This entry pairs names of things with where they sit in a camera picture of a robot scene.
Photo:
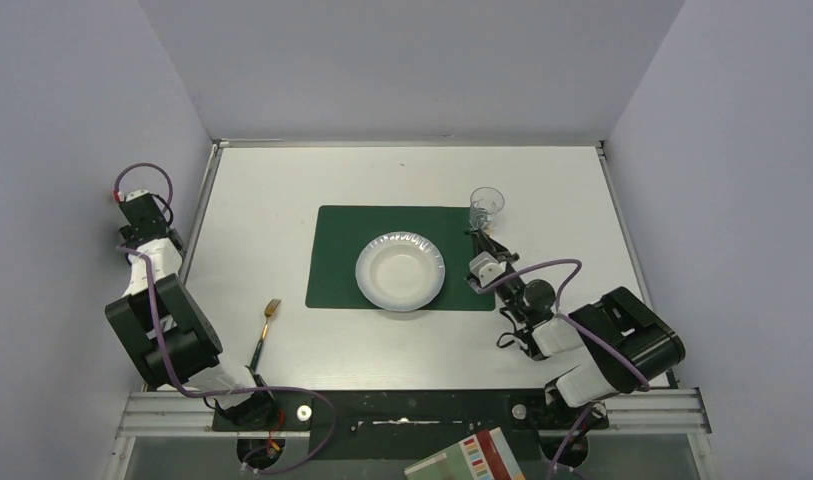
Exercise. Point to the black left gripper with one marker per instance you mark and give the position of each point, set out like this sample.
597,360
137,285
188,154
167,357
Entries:
139,216

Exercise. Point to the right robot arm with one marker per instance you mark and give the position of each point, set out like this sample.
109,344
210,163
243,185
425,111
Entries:
622,342

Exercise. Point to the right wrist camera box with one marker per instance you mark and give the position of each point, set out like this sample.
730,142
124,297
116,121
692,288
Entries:
484,269

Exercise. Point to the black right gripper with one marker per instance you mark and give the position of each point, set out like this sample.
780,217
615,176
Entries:
493,250

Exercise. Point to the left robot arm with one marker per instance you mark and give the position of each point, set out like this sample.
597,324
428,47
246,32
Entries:
164,331

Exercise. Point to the white plate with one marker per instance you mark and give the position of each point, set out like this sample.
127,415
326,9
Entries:
400,271

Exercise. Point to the colourful booklet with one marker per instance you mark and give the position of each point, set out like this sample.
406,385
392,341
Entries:
485,455

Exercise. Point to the green placemat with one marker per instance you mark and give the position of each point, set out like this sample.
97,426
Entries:
343,231

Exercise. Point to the clear plastic cup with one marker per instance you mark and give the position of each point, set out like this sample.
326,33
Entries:
485,205

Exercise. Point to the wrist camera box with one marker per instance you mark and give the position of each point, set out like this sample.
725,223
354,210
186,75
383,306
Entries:
484,269
135,195

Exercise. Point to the gold fork black handle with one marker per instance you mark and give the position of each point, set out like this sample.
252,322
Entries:
269,311

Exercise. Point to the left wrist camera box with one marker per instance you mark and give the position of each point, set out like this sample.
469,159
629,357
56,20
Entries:
135,195

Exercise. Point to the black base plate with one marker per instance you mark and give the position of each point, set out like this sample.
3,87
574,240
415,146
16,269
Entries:
531,431

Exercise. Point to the aluminium frame rail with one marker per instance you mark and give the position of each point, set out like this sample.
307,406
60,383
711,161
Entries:
659,412

